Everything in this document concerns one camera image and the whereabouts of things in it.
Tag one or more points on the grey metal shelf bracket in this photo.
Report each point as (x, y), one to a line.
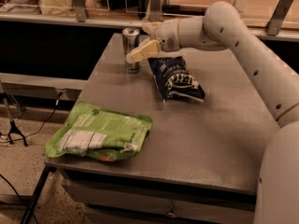
(275, 23)

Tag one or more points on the black table leg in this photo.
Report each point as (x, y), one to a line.
(30, 207)

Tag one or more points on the grey table drawer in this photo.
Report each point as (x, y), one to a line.
(108, 204)

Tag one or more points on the green rice chip bag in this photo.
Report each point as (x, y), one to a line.
(98, 133)

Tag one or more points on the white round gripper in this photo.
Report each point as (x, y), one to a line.
(166, 34)

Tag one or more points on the grey metal shelf post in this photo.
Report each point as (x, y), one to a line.
(80, 9)
(155, 10)

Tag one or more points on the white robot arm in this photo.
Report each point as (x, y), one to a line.
(277, 84)

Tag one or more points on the dark blue chip bag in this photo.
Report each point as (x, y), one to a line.
(172, 79)

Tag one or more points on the silver blue redbull can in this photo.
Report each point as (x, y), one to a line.
(130, 40)

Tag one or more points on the black tripod stand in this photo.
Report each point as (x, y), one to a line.
(13, 128)

